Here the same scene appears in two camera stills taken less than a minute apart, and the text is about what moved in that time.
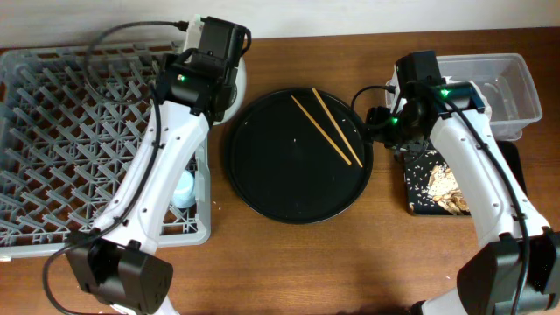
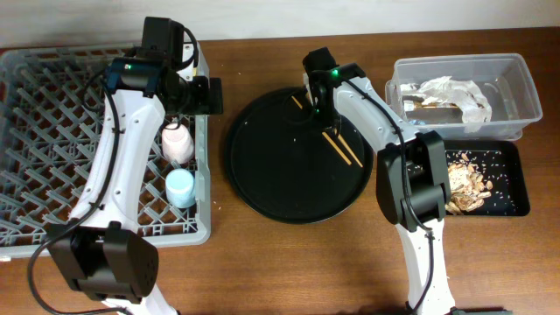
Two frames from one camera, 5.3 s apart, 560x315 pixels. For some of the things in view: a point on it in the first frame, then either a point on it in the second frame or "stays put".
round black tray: x=298 y=156 stays put
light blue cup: x=184 y=194 stays put
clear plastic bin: x=503 y=80 stays put
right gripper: x=375 y=129 → x=326 y=127
